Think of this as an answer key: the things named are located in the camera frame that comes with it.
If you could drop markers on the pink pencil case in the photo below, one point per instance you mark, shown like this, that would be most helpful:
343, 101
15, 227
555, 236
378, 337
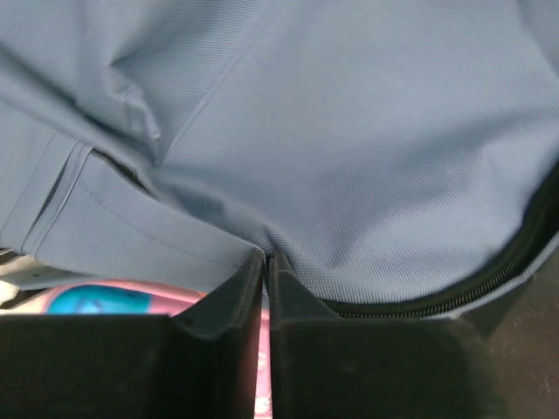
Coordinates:
131, 297

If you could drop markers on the blue fabric backpack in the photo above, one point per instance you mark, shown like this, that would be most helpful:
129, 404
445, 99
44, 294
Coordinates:
402, 154

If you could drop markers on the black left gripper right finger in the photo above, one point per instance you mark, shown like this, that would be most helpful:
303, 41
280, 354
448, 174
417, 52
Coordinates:
326, 366

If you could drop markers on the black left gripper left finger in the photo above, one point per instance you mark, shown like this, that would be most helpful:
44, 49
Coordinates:
200, 363

